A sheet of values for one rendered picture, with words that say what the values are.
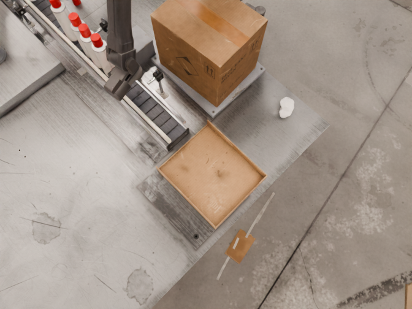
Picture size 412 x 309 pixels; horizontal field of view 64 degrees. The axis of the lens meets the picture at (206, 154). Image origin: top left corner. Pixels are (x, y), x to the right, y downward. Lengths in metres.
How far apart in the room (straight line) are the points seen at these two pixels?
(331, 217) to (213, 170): 1.11
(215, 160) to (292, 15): 1.75
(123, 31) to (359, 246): 1.75
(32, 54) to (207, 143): 0.77
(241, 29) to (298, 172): 1.23
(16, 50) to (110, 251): 0.87
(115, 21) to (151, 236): 0.68
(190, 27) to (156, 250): 0.74
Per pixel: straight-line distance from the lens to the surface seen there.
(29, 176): 1.34
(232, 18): 1.14
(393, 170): 2.38
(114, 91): 1.05
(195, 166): 1.19
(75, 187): 1.26
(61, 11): 1.36
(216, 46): 1.07
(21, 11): 1.61
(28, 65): 1.48
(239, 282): 1.99
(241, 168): 1.20
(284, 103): 1.29
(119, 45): 0.98
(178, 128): 1.20
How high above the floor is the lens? 1.98
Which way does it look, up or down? 71 degrees down
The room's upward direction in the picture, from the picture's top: 2 degrees clockwise
